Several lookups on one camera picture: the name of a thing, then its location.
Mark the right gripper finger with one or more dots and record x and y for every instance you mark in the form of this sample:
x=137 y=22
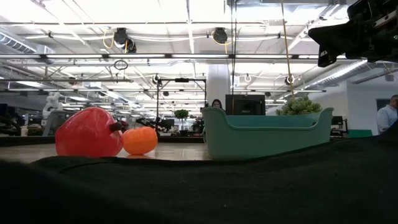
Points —
x=335 y=32

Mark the orange toy fruit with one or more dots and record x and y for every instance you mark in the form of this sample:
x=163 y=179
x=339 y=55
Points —
x=140 y=140

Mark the red toy bell pepper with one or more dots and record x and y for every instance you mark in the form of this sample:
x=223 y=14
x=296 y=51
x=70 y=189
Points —
x=88 y=132

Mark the green artificial succulent plant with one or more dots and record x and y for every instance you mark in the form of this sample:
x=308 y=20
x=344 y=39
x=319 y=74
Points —
x=298 y=106

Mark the person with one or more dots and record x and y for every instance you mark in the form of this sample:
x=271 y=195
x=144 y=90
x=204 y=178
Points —
x=387 y=116
x=217 y=104

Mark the teal plastic container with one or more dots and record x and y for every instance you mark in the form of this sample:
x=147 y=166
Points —
x=261 y=140

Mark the small potted tree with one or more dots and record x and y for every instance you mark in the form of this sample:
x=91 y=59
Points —
x=181 y=114

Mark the black folded cloth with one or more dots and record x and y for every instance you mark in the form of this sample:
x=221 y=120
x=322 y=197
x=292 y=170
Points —
x=199 y=193

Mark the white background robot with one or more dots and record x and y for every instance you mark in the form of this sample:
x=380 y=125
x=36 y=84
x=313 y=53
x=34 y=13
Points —
x=52 y=102

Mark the black background rig frame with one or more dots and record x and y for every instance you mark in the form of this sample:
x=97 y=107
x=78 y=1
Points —
x=182 y=80

